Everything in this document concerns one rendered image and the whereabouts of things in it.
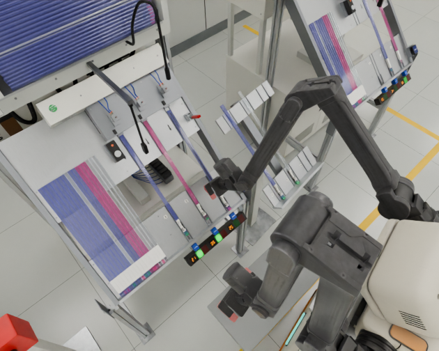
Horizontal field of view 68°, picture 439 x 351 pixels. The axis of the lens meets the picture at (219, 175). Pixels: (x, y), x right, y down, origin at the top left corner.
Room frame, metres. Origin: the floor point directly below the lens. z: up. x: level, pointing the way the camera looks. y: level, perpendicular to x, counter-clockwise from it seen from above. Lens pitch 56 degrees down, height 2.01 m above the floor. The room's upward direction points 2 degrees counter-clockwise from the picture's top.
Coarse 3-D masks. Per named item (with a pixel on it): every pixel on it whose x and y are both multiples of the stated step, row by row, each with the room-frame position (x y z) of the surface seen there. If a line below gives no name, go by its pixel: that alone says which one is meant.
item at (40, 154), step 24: (72, 120) 0.85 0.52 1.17; (168, 120) 0.95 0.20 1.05; (192, 120) 0.98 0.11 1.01; (0, 144) 0.72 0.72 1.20; (24, 144) 0.74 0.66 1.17; (48, 144) 0.76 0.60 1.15; (72, 144) 0.78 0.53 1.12; (96, 144) 0.80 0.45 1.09; (120, 144) 0.82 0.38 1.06; (168, 144) 0.87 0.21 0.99; (24, 168) 0.67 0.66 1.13; (48, 168) 0.69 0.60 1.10; (72, 168) 0.71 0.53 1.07; (120, 168) 0.74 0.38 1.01
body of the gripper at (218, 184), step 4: (216, 180) 0.69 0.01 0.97; (220, 180) 0.69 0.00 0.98; (224, 180) 0.67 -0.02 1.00; (212, 184) 0.68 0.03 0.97; (216, 184) 0.68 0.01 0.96; (220, 184) 0.67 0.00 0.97; (224, 184) 0.66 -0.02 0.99; (216, 188) 0.67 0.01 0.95; (220, 188) 0.67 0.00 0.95; (224, 188) 0.65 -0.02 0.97; (216, 192) 0.66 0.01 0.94; (220, 192) 0.66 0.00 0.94; (224, 192) 0.66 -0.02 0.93
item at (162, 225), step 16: (192, 192) 0.73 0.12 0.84; (160, 208) 0.65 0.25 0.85; (176, 208) 0.66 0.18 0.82; (192, 208) 0.67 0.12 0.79; (208, 208) 0.69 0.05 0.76; (224, 208) 0.70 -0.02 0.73; (144, 224) 0.58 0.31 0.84; (160, 224) 0.59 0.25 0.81; (176, 224) 0.60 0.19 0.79; (192, 224) 0.62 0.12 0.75; (208, 224) 0.63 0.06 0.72; (160, 240) 0.54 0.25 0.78; (176, 240) 0.55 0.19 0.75; (112, 288) 0.36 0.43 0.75
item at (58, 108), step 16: (160, 48) 1.10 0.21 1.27; (128, 64) 1.01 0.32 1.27; (144, 64) 1.03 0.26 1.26; (160, 64) 1.06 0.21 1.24; (96, 80) 0.93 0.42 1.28; (112, 80) 0.95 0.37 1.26; (128, 80) 0.97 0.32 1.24; (64, 96) 0.85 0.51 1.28; (80, 96) 0.87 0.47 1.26; (96, 96) 0.88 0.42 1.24; (48, 112) 0.79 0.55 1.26; (64, 112) 0.81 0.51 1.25; (80, 112) 0.87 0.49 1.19
